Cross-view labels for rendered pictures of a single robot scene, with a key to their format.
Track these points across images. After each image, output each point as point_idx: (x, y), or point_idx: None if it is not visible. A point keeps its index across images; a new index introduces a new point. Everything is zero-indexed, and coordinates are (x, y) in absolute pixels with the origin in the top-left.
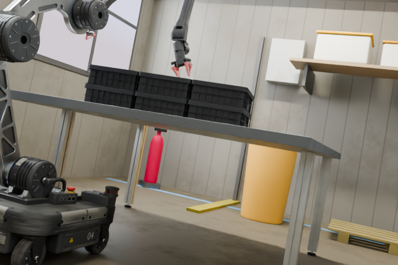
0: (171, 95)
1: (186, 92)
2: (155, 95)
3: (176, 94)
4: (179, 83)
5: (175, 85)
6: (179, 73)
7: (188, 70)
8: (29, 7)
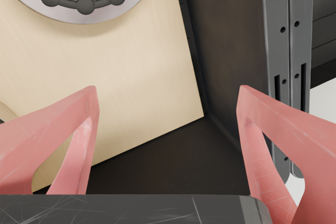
0: (139, 148)
1: (223, 131)
2: None
3: (169, 143)
4: (202, 185)
5: (172, 182)
6: (62, 112)
7: (270, 173)
8: None
